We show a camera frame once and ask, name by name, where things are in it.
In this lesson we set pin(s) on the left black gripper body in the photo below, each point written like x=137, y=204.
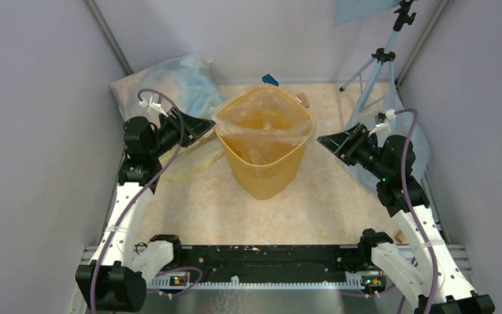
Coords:
x=182, y=134

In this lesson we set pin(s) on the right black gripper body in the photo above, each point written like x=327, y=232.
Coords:
x=363, y=148

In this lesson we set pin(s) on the yellow plastic trash bin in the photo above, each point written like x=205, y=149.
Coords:
x=262, y=168

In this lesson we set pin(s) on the clear plastic trash bag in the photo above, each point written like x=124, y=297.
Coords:
x=265, y=113

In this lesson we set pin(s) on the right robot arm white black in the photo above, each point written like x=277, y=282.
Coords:
x=433, y=282

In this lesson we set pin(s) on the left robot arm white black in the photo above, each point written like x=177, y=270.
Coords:
x=116, y=278

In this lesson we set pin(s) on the yellow plastic bag on floor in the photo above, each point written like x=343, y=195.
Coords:
x=195, y=158

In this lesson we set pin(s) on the large stuffed bag left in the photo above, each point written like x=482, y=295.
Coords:
x=186, y=80

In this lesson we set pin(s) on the blue stuffed bag right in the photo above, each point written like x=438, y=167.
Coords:
x=399, y=126

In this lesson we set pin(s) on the wooden block rear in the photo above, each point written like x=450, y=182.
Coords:
x=303, y=99

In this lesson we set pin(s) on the blue toy brick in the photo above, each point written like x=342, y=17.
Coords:
x=269, y=79

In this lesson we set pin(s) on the wooden cylinder near right base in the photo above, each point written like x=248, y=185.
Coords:
x=400, y=237

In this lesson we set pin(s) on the light blue tripod stand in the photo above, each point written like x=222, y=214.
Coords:
x=368, y=74

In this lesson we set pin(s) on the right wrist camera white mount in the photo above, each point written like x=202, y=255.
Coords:
x=384, y=122

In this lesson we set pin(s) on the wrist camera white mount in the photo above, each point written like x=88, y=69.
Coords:
x=153, y=105
x=384, y=122

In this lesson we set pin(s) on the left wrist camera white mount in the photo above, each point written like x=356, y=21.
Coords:
x=153, y=105

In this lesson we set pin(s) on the white cable duct strip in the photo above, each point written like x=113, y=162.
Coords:
x=165, y=282

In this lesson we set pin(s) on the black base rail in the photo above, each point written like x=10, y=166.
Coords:
x=273, y=263

